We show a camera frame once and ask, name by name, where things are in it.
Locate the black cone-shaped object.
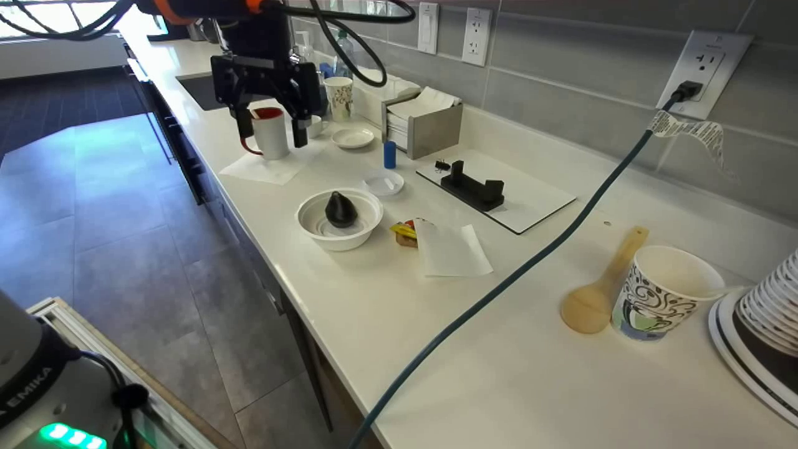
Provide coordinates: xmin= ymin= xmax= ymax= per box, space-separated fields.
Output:
xmin=324 ymin=191 xmax=359 ymax=229

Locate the sink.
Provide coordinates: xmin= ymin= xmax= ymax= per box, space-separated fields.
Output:
xmin=176 ymin=71 xmax=230 ymax=112

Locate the white saucer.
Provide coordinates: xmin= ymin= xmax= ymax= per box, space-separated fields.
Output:
xmin=330 ymin=127 xmax=376 ymax=150

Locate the window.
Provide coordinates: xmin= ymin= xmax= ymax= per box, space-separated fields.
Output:
xmin=0 ymin=0 xmax=164 ymax=42

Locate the white light switch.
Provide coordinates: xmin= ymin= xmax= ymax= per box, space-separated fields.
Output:
xmin=416 ymin=1 xmax=441 ymax=56

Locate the clear water bottle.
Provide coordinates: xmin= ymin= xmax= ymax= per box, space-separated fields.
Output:
xmin=333 ymin=29 xmax=355 ymax=79

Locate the metal napkin holder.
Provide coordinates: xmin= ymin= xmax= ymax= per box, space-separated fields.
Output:
xmin=381 ymin=86 xmax=464 ymax=161

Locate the small white lid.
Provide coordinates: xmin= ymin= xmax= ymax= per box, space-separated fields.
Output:
xmin=363 ymin=170 xmax=405 ymax=197

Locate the white cable tag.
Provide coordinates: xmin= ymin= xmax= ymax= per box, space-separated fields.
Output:
xmin=648 ymin=110 xmax=728 ymax=174

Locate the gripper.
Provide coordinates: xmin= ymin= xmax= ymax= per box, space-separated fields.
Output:
xmin=211 ymin=16 xmax=322 ymax=149

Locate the black holder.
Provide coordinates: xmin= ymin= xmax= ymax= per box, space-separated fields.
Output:
xmin=440 ymin=160 xmax=506 ymax=213

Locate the patterned paper cup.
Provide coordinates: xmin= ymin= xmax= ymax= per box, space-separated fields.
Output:
xmin=610 ymin=244 xmax=728 ymax=342
xmin=324 ymin=76 xmax=355 ymax=123

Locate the white wall socket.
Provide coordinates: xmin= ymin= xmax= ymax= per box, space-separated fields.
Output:
xmin=461 ymin=7 xmax=494 ymax=68
xmin=655 ymin=29 xmax=754 ymax=121

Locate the white bowl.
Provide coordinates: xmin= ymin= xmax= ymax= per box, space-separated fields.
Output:
xmin=294 ymin=187 xmax=385 ymax=253

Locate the white paper napkin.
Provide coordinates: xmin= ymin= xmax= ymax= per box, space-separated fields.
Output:
xmin=219 ymin=145 xmax=314 ymax=186

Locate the wooden spoon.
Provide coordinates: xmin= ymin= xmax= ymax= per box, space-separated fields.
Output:
xmin=559 ymin=225 xmax=650 ymax=335

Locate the heap of sauce sachets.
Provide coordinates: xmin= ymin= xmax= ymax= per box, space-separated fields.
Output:
xmin=390 ymin=219 xmax=420 ymax=249

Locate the white board with black edge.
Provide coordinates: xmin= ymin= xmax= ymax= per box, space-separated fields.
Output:
xmin=415 ymin=148 xmax=578 ymax=236

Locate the white mug with red inside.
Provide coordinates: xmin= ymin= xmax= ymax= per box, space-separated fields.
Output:
xmin=240 ymin=107 xmax=291 ymax=161

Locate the teal cable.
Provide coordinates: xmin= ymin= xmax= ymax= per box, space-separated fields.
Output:
xmin=346 ymin=80 xmax=704 ymax=449

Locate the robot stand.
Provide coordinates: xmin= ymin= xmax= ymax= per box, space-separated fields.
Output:
xmin=27 ymin=297 xmax=241 ymax=449

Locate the folded white paper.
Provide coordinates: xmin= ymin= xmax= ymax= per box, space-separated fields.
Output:
xmin=413 ymin=218 xmax=494 ymax=278

